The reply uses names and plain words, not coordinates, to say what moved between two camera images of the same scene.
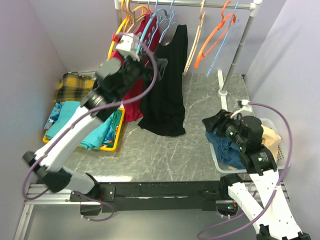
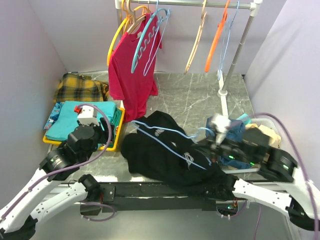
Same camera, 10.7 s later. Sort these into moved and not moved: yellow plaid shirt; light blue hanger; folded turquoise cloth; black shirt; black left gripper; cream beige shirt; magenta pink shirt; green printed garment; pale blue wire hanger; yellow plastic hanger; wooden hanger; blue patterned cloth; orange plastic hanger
Moved: light blue hanger; black shirt; pale blue wire hanger; black left gripper; orange plastic hanger
Not moved: yellow plaid shirt; magenta pink shirt; yellow plastic hanger; green printed garment; cream beige shirt; folded turquoise cloth; blue patterned cloth; wooden hanger
